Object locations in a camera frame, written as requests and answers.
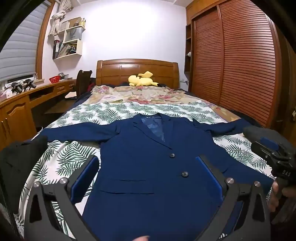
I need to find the dark wooden chair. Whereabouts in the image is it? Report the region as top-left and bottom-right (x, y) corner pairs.
(65, 70), (93, 100)

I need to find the wooden door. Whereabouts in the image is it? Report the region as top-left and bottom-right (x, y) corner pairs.
(281, 35), (296, 137)

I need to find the black garment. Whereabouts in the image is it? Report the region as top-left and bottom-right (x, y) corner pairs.
(0, 136), (48, 214)

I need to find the wooden desk with cabinets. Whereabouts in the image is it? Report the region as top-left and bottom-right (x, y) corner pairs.
(0, 77), (78, 151)

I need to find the wooden bed headboard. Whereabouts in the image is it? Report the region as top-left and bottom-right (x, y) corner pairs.
(96, 59), (179, 90)

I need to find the wooden louvred wardrobe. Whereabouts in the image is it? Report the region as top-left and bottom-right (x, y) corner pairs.
(184, 0), (284, 130)

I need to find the tied beige curtain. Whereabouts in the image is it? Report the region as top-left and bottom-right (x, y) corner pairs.
(48, 0), (74, 36)

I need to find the floral quilt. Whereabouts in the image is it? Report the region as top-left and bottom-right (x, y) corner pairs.
(89, 85), (241, 123)

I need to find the white wall shelf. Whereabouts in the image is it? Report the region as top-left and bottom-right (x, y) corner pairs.
(52, 17), (86, 60)

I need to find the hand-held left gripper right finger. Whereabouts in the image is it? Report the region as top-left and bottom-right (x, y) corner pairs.
(195, 155), (271, 241)

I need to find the dark grey cloth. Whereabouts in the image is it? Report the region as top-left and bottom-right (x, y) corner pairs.
(243, 126), (281, 142)

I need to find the grey window blind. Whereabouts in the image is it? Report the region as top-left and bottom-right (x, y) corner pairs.
(0, 2), (55, 81)

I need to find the yellow plush toy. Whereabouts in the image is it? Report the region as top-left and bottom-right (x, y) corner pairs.
(128, 71), (159, 87)

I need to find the navy blue suit jacket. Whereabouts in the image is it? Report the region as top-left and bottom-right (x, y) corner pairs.
(40, 114), (277, 241)

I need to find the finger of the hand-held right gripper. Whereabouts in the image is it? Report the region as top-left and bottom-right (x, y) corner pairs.
(251, 137), (281, 160)

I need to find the person's right hand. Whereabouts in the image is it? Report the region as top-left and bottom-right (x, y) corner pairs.
(269, 181), (296, 212)

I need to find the black hand-held gadget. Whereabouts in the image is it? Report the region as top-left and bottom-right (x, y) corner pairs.
(10, 82), (25, 94)
(22, 79), (37, 90)

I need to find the wooden window frame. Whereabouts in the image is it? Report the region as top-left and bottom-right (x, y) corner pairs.
(36, 0), (56, 80)

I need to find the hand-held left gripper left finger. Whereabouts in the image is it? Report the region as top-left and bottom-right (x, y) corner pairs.
(23, 155), (100, 241)

